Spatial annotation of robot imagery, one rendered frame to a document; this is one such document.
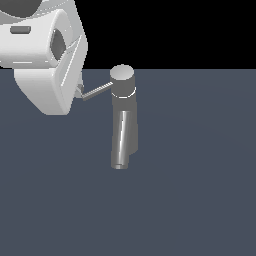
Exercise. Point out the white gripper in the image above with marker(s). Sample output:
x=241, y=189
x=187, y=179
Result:
x=40, y=90

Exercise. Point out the grey metal faucet body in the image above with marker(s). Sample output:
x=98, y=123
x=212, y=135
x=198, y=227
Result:
x=124, y=133

